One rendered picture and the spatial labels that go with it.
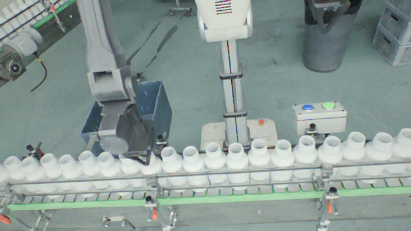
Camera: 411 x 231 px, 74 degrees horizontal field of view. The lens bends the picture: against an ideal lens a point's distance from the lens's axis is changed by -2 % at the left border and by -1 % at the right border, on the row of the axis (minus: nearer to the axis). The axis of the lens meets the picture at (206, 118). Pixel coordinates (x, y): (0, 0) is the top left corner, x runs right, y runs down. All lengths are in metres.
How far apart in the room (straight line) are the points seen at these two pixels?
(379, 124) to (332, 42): 0.78
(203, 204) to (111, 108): 0.42
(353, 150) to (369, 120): 1.74
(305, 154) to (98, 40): 0.54
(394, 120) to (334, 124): 1.70
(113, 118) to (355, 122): 2.11
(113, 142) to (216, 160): 0.28
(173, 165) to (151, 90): 0.70
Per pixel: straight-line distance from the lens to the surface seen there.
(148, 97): 1.43
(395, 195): 0.94
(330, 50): 2.72
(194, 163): 0.74
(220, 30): 1.14
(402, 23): 2.97
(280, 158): 0.73
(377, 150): 0.80
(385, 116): 2.58
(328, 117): 0.87
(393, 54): 3.07
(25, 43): 2.07
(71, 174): 0.88
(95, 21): 0.57
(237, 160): 0.72
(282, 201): 0.86
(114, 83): 0.57
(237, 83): 1.34
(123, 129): 0.58
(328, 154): 0.76
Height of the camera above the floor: 1.73
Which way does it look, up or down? 45 degrees down
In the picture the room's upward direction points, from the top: 12 degrees counter-clockwise
